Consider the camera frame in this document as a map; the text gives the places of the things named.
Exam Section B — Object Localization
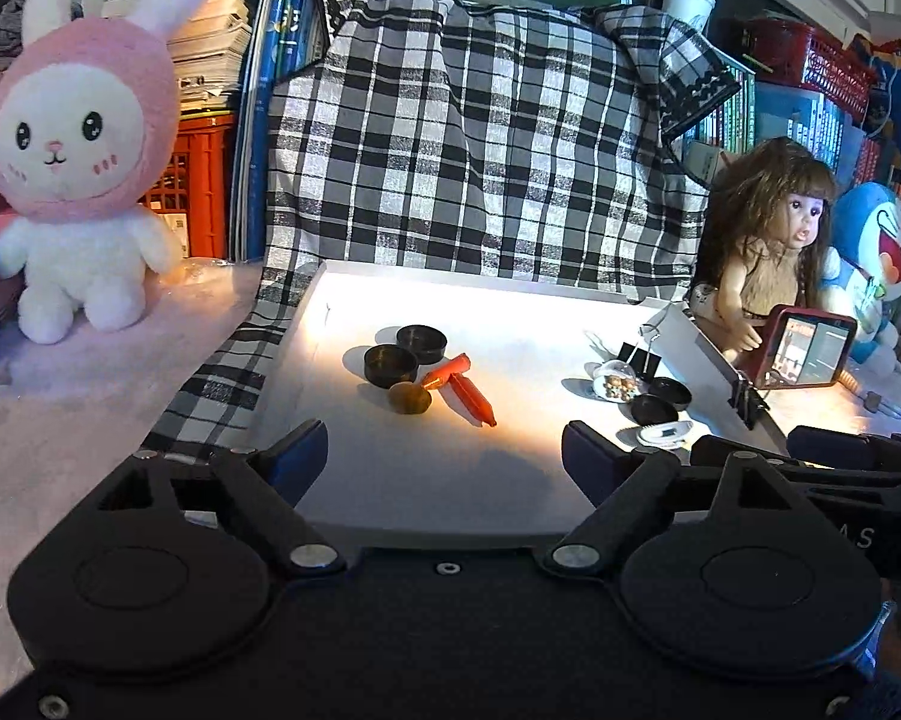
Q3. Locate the black round cap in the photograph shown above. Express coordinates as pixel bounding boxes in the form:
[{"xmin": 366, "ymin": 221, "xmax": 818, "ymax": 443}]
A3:
[
  {"xmin": 628, "ymin": 395, "xmax": 680, "ymax": 426},
  {"xmin": 647, "ymin": 376, "xmax": 693, "ymax": 411},
  {"xmin": 363, "ymin": 344, "xmax": 419, "ymax": 390}
]

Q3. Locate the small black binder clip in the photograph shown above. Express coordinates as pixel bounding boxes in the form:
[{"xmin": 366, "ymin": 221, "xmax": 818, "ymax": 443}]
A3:
[{"xmin": 616, "ymin": 323, "xmax": 662, "ymax": 382}]

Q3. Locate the large black binder clip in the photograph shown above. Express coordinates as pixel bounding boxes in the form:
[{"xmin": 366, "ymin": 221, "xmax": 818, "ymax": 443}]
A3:
[{"xmin": 729, "ymin": 369, "xmax": 770, "ymax": 431}]

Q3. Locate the red chili pepper toy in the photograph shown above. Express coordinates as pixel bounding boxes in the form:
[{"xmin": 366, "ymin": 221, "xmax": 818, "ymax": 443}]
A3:
[{"xmin": 421, "ymin": 353, "xmax": 471, "ymax": 390}]

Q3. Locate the black round lid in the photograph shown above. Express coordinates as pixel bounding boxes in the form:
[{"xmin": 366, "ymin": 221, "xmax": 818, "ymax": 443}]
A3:
[{"xmin": 395, "ymin": 323, "xmax": 447, "ymax": 366}]

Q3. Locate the white blue hair clip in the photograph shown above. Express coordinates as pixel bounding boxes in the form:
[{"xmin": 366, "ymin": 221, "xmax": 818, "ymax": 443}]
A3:
[{"xmin": 637, "ymin": 421, "xmax": 695, "ymax": 450}]

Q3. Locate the red cased smartphone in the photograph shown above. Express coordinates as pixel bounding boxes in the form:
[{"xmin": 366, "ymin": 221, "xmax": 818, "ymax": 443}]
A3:
[{"xmin": 737, "ymin": 305, "xmax": 857, "ymax": 390}]

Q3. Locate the white shallow cardboard box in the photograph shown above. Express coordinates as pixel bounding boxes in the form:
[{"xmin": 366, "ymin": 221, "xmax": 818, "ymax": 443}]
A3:
[{"xmin": 250, "ymin": 262, "xmax": 784, "ymax": 538}]

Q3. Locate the blue Doraemon plush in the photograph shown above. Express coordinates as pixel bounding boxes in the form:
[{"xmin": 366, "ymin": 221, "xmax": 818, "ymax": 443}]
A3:
[{"xmin": 820, "ymin": 182, "xmax": 901, "ymax": 376}]

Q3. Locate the red plastic crate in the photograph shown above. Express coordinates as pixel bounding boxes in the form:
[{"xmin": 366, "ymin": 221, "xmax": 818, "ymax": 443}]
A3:
[{"xmin": 141, "ymin": 112, "xmax": 237, "ymax": 259}]

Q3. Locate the brown haired doll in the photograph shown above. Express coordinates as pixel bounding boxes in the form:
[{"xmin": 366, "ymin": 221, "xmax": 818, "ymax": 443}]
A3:
[{"xmin": 690, "ymin": 137, "xmax": 836, "ymax": 358}]

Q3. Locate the black white plaid cloth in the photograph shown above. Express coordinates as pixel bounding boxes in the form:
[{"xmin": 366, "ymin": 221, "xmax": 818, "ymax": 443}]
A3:
[{"xmin": 144, "ymin": 0, "xmax": 738, "ymax": 460}]

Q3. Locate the pink white bunny plush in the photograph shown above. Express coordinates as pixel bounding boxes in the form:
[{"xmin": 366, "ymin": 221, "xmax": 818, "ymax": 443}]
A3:
[{"xmin": 0, "ymin": 0, "xmax": 206, "ymax": 344}]

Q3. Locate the stack of books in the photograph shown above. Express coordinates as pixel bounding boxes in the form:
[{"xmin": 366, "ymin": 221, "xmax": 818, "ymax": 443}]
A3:
[{"xmin": 102, "ymin": 0, "xmax": 258, "ymax": 115}]

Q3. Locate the red plastic basket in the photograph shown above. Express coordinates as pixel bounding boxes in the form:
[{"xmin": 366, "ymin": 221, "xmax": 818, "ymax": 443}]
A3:
[{"xmin": 740, "ymin": 18, "xmax": 875, "ymax": 124}]

